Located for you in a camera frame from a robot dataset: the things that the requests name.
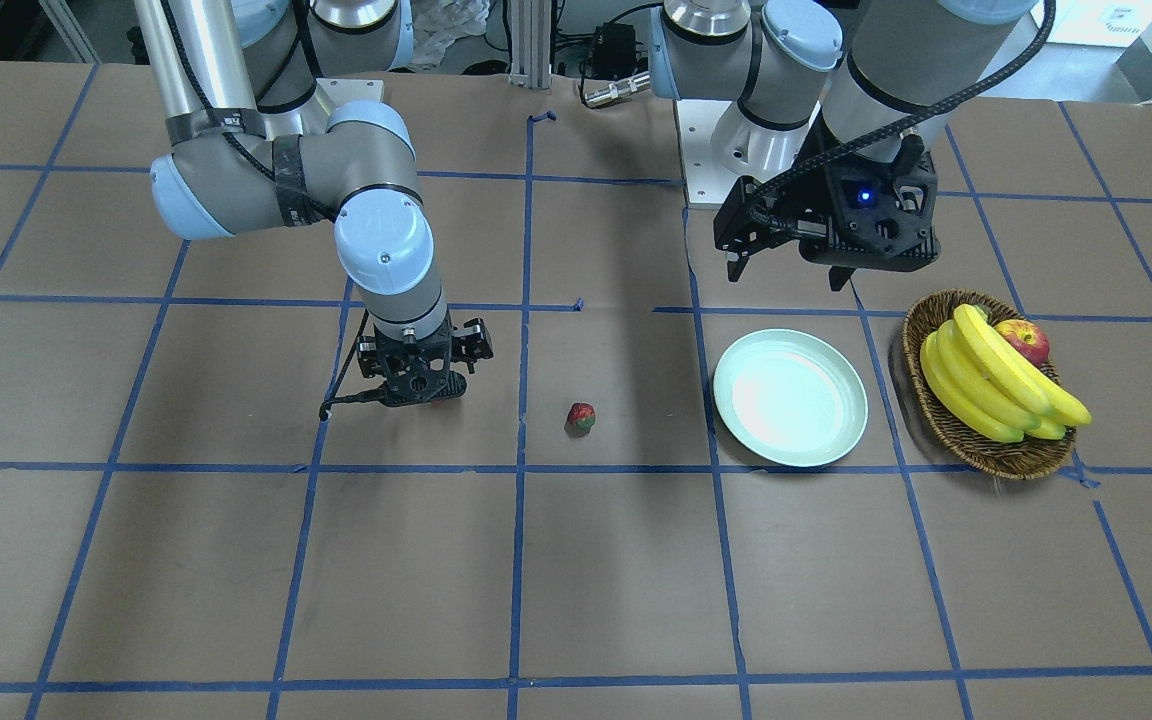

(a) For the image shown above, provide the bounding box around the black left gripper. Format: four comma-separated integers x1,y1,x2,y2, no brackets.
713,132,941,293

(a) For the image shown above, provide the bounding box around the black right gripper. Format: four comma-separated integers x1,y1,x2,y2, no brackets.
356,316,494,407

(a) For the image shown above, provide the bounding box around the strawberry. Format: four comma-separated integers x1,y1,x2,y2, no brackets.
564,402,596,437

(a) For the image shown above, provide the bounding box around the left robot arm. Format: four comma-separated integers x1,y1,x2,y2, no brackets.
647,1,1055,291

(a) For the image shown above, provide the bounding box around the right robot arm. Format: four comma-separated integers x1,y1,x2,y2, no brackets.
134,1,493,407

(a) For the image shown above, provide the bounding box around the light green plate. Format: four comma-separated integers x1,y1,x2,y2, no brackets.
712,328,869,468

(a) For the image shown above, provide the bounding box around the yellow banana bunch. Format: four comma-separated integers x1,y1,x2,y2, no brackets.
919,304,1093,445

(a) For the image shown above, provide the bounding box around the red yellow apple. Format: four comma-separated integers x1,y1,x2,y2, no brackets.
995,318,1049,367

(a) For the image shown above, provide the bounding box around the black power adapter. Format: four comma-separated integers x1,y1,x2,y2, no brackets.
586,22,639,79

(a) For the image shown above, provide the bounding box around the brown wicker basket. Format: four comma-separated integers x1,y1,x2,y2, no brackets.
888,290,1076,480

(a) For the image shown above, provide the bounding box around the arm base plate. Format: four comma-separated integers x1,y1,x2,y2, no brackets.
310,78,385,114
675,99,820,210

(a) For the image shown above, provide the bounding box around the aluminium frame post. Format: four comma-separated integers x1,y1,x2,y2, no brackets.
502,1,558,92

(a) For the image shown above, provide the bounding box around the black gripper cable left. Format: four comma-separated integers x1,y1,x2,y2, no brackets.
751,0,1058,217

